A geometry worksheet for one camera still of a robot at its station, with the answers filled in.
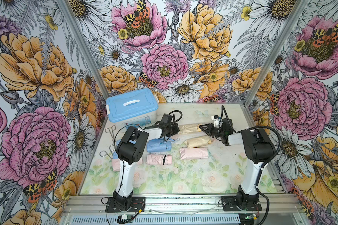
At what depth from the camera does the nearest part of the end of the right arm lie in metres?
0.83

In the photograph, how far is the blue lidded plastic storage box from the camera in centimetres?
94

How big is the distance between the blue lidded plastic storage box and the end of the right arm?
14.4 inches
